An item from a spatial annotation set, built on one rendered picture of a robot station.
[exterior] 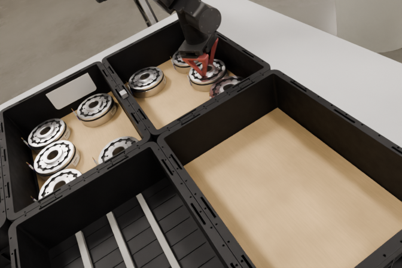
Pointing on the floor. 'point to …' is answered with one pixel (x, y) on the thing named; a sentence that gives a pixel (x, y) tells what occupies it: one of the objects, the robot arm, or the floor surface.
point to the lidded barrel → (369, 6)
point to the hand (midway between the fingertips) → (206, 67)
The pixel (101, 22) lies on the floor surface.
